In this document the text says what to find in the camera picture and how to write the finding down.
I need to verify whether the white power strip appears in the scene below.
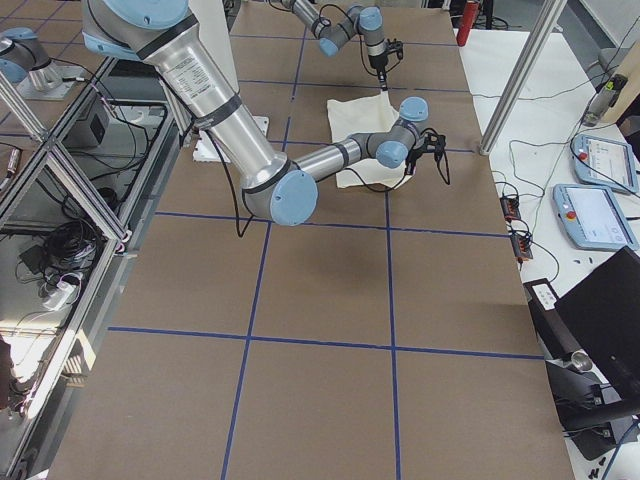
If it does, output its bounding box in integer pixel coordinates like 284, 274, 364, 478
42, 280, 79, 311

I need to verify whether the red fire extinguisher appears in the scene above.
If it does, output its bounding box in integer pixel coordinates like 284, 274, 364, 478
456, 0, 479, 47

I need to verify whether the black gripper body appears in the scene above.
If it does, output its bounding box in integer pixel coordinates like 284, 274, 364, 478
404, 128, 447, 175
372, 39, 403, 75

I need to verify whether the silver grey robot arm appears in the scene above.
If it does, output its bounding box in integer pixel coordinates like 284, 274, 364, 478
82, 1, 450, 226
271, 0, 404, 92

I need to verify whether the clear water bottle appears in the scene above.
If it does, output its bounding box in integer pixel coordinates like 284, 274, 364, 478
582, 74, 628, 127

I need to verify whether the lower orange black adapter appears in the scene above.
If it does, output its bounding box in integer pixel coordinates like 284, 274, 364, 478
510, 231, 533, 263

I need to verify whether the upper orange black adapter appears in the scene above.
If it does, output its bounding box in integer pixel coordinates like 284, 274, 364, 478
499, 195, 522, 222

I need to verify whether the aluminium frame cabinet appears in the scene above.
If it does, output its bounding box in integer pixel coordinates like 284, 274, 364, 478
1, 59, 180, 479

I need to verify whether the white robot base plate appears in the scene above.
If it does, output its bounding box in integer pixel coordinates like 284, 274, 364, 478
247, 116, 269, 145

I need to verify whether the orange black adapter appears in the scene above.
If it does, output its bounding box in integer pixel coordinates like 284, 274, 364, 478
499, 195, 522, 222
510, 231, 533, 263

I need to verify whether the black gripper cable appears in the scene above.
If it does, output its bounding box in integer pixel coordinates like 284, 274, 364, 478
189, 129, 451, 239

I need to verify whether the aluminium frame post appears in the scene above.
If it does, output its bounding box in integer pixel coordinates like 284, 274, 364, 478
479, 0, 567, 156

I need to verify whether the cream long-sleeve cat shirt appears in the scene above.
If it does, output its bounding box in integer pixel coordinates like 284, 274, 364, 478
326, 91, 410, 189

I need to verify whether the blue teach pendant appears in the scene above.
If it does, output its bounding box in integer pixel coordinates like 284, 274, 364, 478
570, 134, 639, 194
553, 184, 639, 251

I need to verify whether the upper blue teach pendant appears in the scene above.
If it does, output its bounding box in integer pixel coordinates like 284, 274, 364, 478
570, 134, 639, 194

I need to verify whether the lower blue teach pendant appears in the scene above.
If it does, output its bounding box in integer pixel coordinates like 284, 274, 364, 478
553, 184, 639, 251

